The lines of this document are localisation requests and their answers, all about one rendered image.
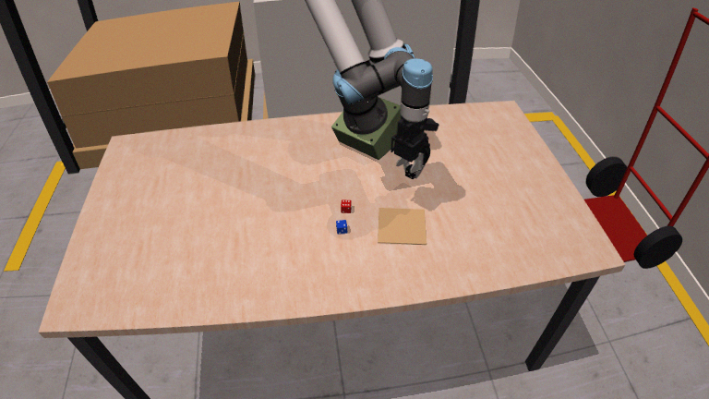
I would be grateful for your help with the black die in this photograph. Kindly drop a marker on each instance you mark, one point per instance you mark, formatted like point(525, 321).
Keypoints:
point(407, 172)

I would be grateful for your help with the tan flat mat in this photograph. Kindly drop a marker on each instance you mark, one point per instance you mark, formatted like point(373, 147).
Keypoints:
point(402, 226)

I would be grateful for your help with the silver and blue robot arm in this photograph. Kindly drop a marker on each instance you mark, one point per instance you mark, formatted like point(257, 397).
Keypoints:
point(360, 80)

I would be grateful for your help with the red die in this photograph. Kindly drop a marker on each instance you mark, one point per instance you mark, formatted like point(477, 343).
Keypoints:
point(345, 206)

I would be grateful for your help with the blue die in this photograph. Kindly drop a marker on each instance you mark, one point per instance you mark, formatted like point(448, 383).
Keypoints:
point(342, 227)

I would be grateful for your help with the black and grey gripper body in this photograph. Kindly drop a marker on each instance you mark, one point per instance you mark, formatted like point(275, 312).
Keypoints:
point(404, 137)

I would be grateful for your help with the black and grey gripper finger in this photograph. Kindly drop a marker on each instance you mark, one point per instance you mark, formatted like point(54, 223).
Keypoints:
point(421, 161)
point(403, 162)

